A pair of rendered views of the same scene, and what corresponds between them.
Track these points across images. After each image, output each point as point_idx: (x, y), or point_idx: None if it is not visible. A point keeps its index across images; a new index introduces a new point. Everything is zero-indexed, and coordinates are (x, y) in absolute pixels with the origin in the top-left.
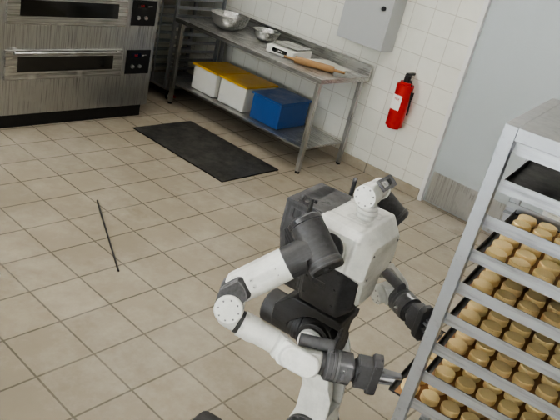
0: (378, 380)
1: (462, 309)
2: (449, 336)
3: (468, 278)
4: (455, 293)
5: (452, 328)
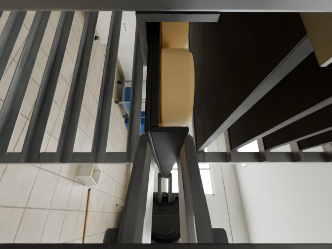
0: (166, 192)
1: (281, 138)
2: (243, 139)
3: (319, 144)
4: (289, 151)
5: (253, 137)
